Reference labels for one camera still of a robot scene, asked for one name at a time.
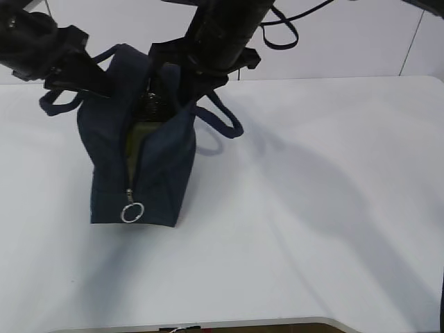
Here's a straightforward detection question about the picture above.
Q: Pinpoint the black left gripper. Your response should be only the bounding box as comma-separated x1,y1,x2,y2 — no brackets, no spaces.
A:
1,12,114,98

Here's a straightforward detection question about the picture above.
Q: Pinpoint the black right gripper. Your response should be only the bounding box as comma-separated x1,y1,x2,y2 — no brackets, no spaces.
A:
147,0,261,104

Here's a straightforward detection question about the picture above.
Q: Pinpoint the navy blue fabric bag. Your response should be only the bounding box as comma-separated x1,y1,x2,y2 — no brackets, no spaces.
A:
40,44,244,227

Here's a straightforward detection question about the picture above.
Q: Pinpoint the glass container with green lid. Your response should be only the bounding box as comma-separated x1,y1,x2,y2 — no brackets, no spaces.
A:
126,91,175,179

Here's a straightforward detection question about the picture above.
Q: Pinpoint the white tag at table edge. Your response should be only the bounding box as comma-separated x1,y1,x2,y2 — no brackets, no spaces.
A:
169,327,194,333

